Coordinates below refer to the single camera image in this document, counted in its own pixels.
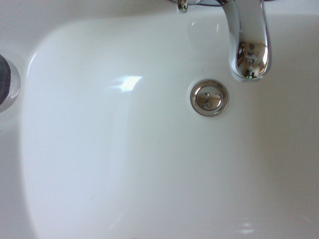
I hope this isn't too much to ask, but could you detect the chrome sink drain plug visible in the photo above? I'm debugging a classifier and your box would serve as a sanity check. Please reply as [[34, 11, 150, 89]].
[[189, 79, 229, 117]]

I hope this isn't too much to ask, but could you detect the white ceramic sink basin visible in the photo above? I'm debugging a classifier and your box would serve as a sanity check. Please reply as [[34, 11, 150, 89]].
[[0, 0, 319, 239]]

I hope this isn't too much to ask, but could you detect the chrome faucet spout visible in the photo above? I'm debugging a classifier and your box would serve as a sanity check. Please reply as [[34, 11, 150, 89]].
[[218, 0, 272, 83]]

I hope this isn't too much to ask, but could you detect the chrome ringed round object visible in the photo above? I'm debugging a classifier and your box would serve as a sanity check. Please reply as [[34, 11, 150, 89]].
[[0, 53, 21, 114]]

